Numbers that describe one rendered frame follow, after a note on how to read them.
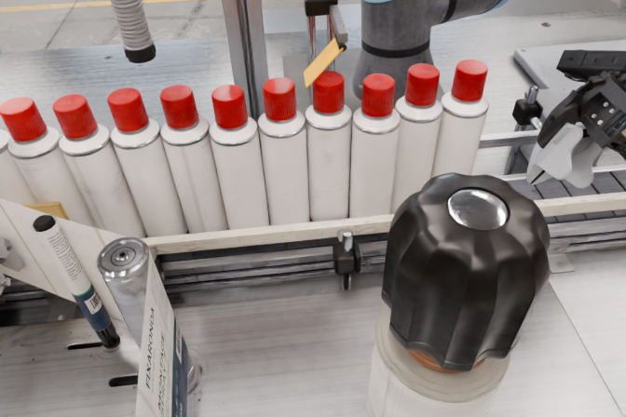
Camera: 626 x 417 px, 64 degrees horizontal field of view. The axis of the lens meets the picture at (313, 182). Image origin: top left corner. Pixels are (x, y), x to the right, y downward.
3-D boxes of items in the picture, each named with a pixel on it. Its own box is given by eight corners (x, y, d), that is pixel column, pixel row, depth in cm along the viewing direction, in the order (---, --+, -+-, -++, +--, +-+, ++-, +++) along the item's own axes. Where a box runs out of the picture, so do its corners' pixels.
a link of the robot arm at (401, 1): (347, 31, 87) (345, -51, 79) (414, 13, 91) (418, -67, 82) (382, 57, 79) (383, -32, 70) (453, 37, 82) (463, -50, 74)
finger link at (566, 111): (532, 144, 58) (591, 84, 53) (526, 136, 59) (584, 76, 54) (560, 156, 59) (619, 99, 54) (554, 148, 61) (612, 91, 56)
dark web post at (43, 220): (102, 351, 52) (27, 229, 39) (105, 336, 53) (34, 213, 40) (119, 349, 52) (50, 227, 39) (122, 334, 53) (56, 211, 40)
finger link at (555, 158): (527, 202, 58) (590, 143, 52) (507, 168, 62) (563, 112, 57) (546, 208, 59) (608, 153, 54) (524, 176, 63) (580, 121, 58)
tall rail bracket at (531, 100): (511, 207, 72) (544, 112, 61) (493, 173, 78) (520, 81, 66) (533, 204, 72) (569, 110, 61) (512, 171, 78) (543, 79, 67)
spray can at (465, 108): (426, 218, 64) (451, 79, 50) (420, 191, 68) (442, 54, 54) (466, 219, 64) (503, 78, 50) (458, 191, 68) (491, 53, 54)
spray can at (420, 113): (388, 224, 64) (403, 85, 50) (381, 195, 67) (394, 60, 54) (428, 221, 64) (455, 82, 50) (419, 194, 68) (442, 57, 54)
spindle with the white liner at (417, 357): (371, 508, 41) (410, 295, 20) (352, 399, 47) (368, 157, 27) (477, 494, 41) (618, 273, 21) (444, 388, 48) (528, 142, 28)
